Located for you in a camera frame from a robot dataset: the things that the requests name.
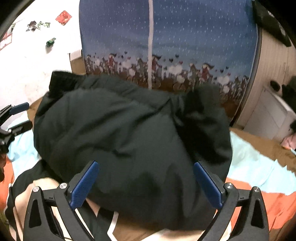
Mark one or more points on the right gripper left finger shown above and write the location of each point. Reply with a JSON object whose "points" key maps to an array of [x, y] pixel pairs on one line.
{"points": [[40, 222]]}

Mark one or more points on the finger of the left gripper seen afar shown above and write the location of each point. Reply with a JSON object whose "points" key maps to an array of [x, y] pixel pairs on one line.
{"points": [[10, 110]]}

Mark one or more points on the white drawer cabinet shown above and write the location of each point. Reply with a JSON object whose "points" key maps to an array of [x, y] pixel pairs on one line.
{"points": [[271, 117]]}

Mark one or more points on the dark green padded coat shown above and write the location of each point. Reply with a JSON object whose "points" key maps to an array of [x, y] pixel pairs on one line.
{"points": [[146, 143]]}

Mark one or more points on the blue printed fabric wardrobe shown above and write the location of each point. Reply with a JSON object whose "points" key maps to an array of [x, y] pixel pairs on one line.
{"points": [[173, 46]]}

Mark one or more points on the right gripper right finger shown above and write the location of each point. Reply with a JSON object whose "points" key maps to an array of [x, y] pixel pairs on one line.
{"points": [[252, 221]]}

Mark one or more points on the wall sticker cluster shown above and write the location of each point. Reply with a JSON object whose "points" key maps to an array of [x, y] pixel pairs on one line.
{"points": [[33, 25]]}

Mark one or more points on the brown cardboard box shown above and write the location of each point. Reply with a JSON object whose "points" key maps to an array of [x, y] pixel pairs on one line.
{"points": [[77, 62]]}

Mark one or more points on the red paper wall decoration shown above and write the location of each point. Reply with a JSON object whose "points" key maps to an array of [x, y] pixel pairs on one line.
{"points": [[63, 18]]}

